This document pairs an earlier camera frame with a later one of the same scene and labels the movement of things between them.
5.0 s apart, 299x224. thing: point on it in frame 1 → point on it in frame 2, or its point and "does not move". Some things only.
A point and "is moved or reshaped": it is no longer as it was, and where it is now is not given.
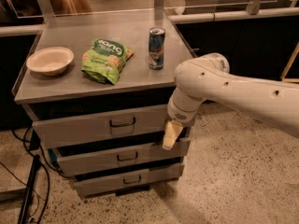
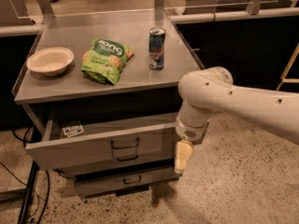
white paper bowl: x=50 y=61 does not move
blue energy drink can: x=156 y=48 does not move
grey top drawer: x=137 y=124 is moved or reshaped
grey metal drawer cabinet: x=97 y=91 does not move
